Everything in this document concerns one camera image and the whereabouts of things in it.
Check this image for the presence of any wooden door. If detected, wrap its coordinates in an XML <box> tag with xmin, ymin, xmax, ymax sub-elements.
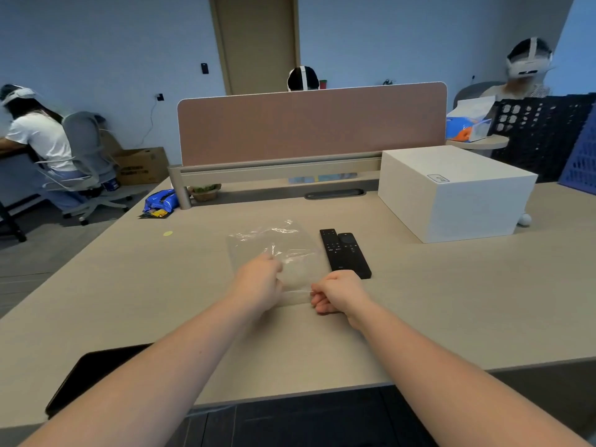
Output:
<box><xmin>209</xmin><ymin>0</ymin><xmax>301</xmax><ymax>96</ymax></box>

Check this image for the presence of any black plastic crate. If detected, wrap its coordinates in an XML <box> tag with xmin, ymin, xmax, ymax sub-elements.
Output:
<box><xmin>490</xmin><ymin>92</ymin><xmax>596</xmax><ymax>184</ymax></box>

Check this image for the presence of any person's right forearm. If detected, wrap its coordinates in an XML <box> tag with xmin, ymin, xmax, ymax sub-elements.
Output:
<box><xmin>344</xmin><ymin>302</ymin><xmax>593</xmax><ymax>447</ymax></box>

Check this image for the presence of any grey office chair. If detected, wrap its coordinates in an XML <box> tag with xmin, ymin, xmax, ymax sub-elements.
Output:
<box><xmin>34</xmin><ymin>111</ymin><xmax>134</xmax><ymax>227</ymax></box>

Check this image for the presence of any beige divider support rail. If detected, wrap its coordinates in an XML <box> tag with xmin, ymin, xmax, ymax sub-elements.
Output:
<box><xmin>168</xmin><ymin>152</ymin><xmax>383</xmax><ymax>210</ymax></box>

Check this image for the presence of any white headset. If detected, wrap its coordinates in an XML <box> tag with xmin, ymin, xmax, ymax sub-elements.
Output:
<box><xmin>506</xmin><ymin>37</ymin><xmax>556</xmax><ymax>80</ymax></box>

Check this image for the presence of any pink desk divider panel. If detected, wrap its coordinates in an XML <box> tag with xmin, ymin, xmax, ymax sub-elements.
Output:
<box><xmin>177</xmin><ymin>82</ymin><xmax>448</xmax><ymax>168</ymax></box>

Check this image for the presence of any small bowl with plant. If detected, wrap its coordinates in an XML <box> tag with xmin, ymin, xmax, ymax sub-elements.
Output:
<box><xmin>188</xmin><ymin>183</ymin><xmax>222</xmax><ymax>203</ymax></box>

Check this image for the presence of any blue tissue box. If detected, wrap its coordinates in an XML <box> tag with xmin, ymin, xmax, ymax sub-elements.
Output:
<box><xmin>445</xmin><ymin>96</ymin><xmax>497</xmax><ymax>143</ymax></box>

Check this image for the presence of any brown cardboard box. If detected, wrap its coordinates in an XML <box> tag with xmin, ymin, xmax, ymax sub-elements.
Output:
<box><xmin>113</xmin><ymin>146</ymin><xmax>169</xmax><ymax>186</ymax></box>

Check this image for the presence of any person's right hand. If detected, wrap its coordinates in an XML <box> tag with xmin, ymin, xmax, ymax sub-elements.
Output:
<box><xmin>310</xmin><ymin>270</ymin><xmax>373</xmax><ymax>329</ymax></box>

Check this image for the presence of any slim black remote control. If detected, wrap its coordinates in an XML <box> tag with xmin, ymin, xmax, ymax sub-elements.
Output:
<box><xmin>319</xmin><ymin>228</ymin><xmax>346</xmax><ymax>273</ymax></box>

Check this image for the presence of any clear plastic bag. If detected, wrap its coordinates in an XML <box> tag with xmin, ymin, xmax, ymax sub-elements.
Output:
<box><xmin>226</xmin><ymin>219</ymin><xmax>327</xmax><ymax>306</ymax></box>

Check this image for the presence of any small round side table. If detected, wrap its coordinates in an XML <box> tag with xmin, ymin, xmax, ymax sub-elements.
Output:
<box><xmin>446</xmin><ymin>134</ymin><xmax>510</xmax><ymax>158</ymax></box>

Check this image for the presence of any black desk cable grommet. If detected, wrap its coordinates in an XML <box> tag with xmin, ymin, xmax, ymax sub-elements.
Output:
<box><xmin>305</xmin><ymin>189</ymin><xmax>367</xmax><ymax>201</ymax></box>

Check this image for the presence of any black tablet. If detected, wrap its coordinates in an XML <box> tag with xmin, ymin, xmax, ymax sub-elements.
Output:
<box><xmin>45</xmin><ymin>343</ymin><xmax>155</xmax><ymax>420</ymax></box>

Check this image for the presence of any wall socket with cable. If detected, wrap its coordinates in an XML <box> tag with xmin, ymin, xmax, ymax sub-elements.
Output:
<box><xmin>140</xmin><ymin>93</ymin><xmax>165</xmax><ymax>147</ymax></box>

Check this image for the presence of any dark desk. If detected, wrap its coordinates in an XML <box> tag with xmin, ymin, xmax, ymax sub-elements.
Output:
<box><xmin>0</xmin><ymin>146</ymin><xmax>43</xmax><ymax>243</ymax></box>

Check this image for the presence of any white rectangular box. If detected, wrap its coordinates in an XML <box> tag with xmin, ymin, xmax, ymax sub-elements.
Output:
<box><xmin>377</xmin><ymin>145</ymin><xmax>539</xmax><ymax>244</ymax></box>

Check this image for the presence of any grey chair backrest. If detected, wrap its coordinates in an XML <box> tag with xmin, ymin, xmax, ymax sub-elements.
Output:
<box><xmin>453</xmin><ymin>81</ymin><xmax>506</xmax><ymax>110</ymax></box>

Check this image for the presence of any blue snack packet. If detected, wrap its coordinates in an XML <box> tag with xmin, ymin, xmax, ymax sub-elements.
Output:
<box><xmin>138</xmin><ymin>189</ymin><xmax>180</xmax><ymax>219</ymax></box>

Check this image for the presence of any person's left hand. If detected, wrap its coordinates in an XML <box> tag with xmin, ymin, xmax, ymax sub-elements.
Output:
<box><xmin>231</xmin><ymin>251</ymin><xmax>285</xmax><ymax>317</ymax></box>

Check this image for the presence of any person's left forearm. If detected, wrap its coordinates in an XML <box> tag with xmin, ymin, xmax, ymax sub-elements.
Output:
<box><xmin>19</xmin><ymin>293</ymin><xmax>272</xmax><ymax>447</ymax></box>

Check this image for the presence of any blue plastic crate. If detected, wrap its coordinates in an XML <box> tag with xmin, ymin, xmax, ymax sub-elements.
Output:
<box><xmin>557</xmin><ymin>104</ymin><xmax>596</xmax><ymax>196</ymax></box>

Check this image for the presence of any black remote with round button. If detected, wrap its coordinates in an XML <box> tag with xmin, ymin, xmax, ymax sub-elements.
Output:
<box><xmin>337</xmin><ymin>233</ymin><xmax>373</xmax><ymax>280</ymax></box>

